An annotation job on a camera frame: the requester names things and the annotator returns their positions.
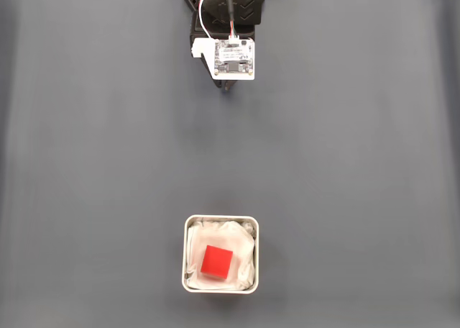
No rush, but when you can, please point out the square metal box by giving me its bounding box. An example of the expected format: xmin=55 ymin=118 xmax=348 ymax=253
xmin=181 ymin=214 xmax=259 ymax=295

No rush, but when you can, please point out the white servo cable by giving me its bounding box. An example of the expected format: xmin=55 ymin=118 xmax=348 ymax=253
xmin=198 ymin=0 xmax=221 ymax=40

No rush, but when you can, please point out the grey table mat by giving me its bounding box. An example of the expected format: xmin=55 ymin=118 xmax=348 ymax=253
xmin=0 ymin=0 xmax=460 ymax=328

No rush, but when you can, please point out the red cube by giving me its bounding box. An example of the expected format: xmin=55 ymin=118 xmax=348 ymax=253
xmin=200 ymin=245 xmax=234 ymax=281

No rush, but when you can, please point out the white-mounted camera circuit board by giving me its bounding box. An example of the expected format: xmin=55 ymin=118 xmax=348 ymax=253
xmin=191 ymin=36 xmax=257 ymax=81

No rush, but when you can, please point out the white crumpled cloth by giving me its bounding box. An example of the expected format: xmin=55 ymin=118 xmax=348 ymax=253
xmin=185 ymin=217 xmax=257 ymax=291

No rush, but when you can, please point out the black camera cable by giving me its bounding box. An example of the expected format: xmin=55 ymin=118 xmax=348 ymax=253
xmin=224 ymin=0 xmax=240 ymax=43

